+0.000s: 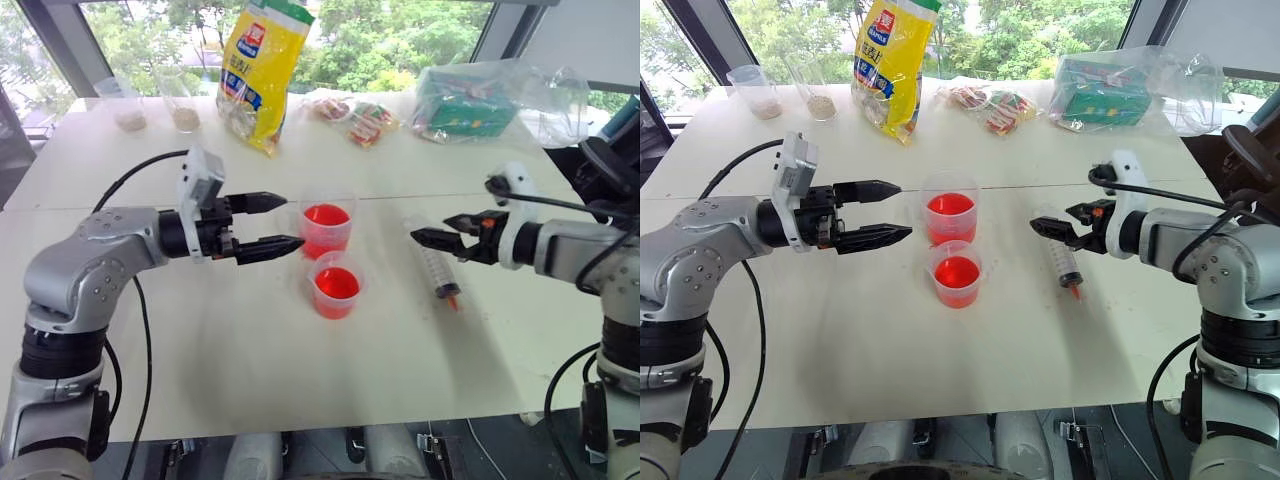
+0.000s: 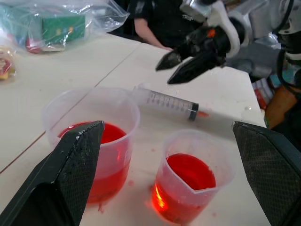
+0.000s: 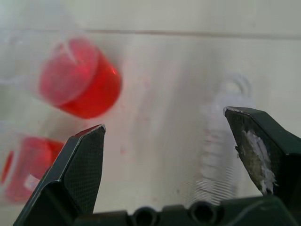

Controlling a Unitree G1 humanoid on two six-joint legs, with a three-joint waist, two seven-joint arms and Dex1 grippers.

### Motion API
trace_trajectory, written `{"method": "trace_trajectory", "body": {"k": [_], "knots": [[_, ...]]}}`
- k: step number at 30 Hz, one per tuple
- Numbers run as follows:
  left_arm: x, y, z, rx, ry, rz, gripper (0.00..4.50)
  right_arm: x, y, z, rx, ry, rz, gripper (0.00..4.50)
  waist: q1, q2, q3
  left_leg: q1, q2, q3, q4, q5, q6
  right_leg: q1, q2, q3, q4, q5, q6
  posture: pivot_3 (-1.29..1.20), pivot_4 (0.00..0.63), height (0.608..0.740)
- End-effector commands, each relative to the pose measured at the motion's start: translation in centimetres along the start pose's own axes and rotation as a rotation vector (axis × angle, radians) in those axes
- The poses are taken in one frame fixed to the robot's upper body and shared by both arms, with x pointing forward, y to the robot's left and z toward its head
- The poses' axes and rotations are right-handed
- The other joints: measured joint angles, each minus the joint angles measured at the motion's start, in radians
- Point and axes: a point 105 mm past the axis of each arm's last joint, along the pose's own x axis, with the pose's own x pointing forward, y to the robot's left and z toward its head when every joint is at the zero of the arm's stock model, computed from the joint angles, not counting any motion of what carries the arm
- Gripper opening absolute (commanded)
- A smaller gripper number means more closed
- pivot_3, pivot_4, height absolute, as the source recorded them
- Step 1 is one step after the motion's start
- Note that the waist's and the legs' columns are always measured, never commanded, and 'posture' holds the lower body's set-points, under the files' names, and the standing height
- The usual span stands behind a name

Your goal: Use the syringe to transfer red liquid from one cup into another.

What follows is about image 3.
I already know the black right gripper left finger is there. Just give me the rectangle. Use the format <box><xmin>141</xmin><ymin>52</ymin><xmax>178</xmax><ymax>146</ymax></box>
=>
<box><xmin>13</xmin><ymin>124</ymin><xmax>106</xmax><ymax>226</ymax></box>

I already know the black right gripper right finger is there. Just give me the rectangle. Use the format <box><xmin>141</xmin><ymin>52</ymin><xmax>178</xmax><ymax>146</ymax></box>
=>
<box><xmin>222</xmin><ymin>106</ymin><xmax>301</xmax><ymax>212</ymax></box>

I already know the clear plastic syringe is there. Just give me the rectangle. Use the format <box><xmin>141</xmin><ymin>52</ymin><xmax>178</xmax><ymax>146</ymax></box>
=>
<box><xmin>185</xmin><ymin>73</ymin><xmax>257</xmax><ymax>207</ymax></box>

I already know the clear cup with red liquid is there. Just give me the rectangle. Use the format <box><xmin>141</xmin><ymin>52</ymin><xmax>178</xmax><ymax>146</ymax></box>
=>
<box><xmin>37</xmin><ymin>35</ymin><xmax>122</xmax><ymax>120</ymax></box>
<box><xmin>0</xmin><ymin>135</ymin><xmax>66</xmax><ymax>203</ymax></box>

